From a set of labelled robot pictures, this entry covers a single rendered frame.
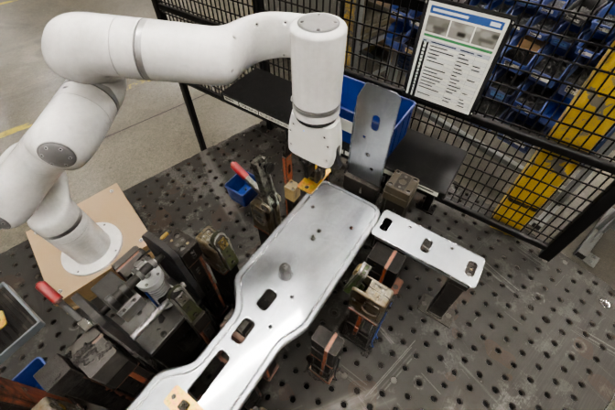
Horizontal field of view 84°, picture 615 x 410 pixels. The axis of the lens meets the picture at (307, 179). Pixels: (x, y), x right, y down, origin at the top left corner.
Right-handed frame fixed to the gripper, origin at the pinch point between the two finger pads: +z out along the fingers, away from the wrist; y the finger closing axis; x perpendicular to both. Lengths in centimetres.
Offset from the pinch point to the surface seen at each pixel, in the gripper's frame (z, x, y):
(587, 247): 123, 132, 105
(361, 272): 16.2, -7.2, 17.1
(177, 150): 128, 57, -159
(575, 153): 12, 54, 50
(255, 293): 27.5, -20.9, -3.0
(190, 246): 15.7, -23.7, -18.2
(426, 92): 9, 54, 7
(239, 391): 27.5, -38.7, 7.4
